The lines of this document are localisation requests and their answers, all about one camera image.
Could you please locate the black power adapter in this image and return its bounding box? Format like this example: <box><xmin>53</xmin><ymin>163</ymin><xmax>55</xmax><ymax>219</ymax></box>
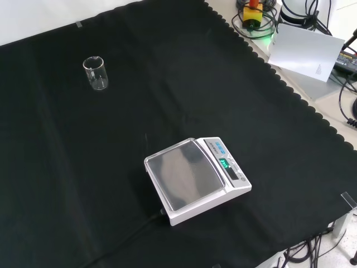
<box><xmin>334</xmin><ymin>50</ymin><xmax>357</xmax><ymax>74</ymax></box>

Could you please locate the black balance power cable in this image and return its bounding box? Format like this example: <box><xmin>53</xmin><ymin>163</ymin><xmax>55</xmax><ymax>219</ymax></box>
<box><xmin>91</xmin><ymin>208</ymin><xmax>167</xmax><ymax>268</ymax></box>

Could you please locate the grey metal bench leg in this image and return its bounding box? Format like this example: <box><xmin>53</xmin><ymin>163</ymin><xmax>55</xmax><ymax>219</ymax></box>
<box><xmin>332</xmin><ymin>208</ymin><xmax>357</xmax><ymax>238</ymax></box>

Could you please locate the black cable bundle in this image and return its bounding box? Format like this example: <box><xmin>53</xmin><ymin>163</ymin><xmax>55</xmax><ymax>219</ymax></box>
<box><xmin>281</xmin><ymin>223</ymin><xmax>348</xmax><ymax>268</ymax></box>

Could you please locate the white electronic balance steel pan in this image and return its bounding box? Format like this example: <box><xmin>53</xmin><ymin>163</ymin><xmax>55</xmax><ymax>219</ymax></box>
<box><xmin>143</xmin><ymin>136</ymin><xmax>253</xmax><ymax>227</ymax></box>

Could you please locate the grey base plate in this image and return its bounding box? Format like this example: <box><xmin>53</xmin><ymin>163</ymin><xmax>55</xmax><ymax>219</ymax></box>
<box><xmin>274</xmin><ymin>66</ymin><xmax>346</xmax><ymax>102</ymax></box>

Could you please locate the clear glass beaker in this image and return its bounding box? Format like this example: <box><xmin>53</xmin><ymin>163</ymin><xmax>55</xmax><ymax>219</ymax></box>
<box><xmin>82</xmin><ymin>56</ymin><xmax>109</xmax><ymax>91</ymax></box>

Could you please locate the black bench cloth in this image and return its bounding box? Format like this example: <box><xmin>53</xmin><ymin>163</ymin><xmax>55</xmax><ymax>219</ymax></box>
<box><xmin>0</xmin><ymin>0</ymin><xmax>357</xmax><ymax>268</ymax></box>

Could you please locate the pale white board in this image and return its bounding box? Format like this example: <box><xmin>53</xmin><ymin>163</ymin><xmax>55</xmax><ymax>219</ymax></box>
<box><xmin>267</xmin><ymin>23</ymin><xmax>346</xmax><ymax>83</ymax></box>

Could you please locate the black coiled cable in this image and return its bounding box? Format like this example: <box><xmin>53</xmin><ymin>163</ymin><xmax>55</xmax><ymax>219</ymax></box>
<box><xmin>338</xmin><ymin>78</ymin><xmax>357</xmax><ymax>127</ymax></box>

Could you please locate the black tripod leg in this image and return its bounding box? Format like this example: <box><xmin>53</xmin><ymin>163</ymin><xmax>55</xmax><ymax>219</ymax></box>
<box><xmin>343</xmin><ymin>27</ymin><xmax>357</xmax><ymax>52</ymax></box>

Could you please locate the yellow stop button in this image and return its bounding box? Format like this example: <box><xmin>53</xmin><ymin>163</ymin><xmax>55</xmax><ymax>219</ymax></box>
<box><xmin>242</xmin><ymin>0</ymin><xmax>263</xmax><ymax>30</ymax></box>

